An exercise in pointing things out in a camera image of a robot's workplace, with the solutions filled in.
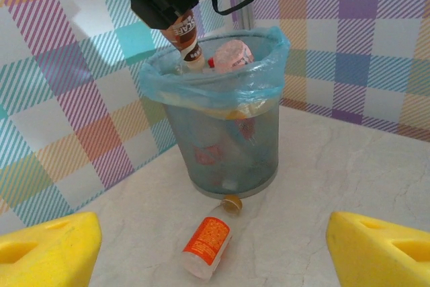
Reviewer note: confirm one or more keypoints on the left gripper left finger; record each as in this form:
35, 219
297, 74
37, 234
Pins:
50, 256

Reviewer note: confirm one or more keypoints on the aluminium frame post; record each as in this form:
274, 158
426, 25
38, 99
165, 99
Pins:
244, 21

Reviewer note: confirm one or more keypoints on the blue plastic bin liner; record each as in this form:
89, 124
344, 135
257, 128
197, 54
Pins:
201, 90

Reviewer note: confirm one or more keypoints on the pink strawberry drink bottle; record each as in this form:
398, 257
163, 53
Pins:
233, 55

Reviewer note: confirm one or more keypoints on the small orange label bottle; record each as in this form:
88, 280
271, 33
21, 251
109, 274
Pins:
208, 240

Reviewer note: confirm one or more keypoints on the brown coffee bottle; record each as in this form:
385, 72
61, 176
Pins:
186, 36

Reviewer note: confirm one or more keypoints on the grey mesh waste bin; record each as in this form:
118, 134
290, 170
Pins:
218, 172

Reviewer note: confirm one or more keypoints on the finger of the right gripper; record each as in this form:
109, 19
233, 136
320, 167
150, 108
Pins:
158, 1

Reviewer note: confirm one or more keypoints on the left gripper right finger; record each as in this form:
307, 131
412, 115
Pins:
376, 256

